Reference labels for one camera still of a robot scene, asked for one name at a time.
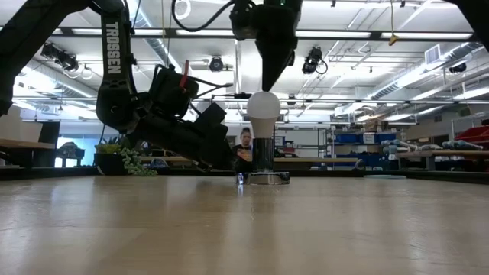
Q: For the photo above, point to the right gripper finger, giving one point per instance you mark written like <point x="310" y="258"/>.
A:
<point x="273" y="63"/>

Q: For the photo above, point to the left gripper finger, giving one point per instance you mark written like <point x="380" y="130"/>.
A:
<point x="225" y="162"/>

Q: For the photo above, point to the chrome lamp socket base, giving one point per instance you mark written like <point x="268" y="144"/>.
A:
<point x="263" y="177"/>

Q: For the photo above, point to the white lightbulb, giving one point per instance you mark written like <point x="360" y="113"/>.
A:
<point x="263" y="112"/>

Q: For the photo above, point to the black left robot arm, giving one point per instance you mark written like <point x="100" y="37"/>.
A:
<point x="38" y="23"/>

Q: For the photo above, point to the person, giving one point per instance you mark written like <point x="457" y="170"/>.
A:
<point x="244" y="139"/>

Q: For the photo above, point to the black overhead mounted device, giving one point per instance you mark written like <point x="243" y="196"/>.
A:
<point x="216" y="64"/>
<point x="312" y="59"/>
<point x="61" y="57"/>

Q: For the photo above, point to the ceiling light strip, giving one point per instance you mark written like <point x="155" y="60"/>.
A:
<point x="336" y="34"/>

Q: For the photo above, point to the green potted plant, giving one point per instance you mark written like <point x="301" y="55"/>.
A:
<point x="114" y="160"/>

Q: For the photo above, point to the shelf with blue bins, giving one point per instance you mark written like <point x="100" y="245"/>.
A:
<point x="347" y="138"/>

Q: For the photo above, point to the grey-blue material roll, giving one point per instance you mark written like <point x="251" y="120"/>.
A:
<point x="397" y="146"/>
<point x="460" y="145"/>

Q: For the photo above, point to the thick wooden table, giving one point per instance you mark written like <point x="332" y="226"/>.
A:
<point x="23" y="145"/>

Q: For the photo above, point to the white ceiling air vent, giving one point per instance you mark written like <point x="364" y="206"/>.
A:
<point x="433" y="54"/>

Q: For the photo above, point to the long wooden workbench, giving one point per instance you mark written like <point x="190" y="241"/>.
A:
<point x="451" y="154"/>

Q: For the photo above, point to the red storage bin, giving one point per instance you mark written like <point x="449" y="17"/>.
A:
<point x="475" y="134"/>

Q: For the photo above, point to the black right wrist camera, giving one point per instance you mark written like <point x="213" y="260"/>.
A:
<point x="242" y="23"/>

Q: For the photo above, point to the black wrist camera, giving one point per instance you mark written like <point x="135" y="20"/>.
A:
<point x="242" y="23"/>
<point x="172" y="91"/>

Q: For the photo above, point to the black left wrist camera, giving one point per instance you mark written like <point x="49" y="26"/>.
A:
<point x="172" y="91"/>

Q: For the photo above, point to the black aluminium table frame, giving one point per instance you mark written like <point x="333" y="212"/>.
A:
<point x="46" y="173"/>

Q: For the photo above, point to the silver ceiling ventilation duct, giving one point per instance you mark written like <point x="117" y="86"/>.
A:
<point x="420" y="74"/>

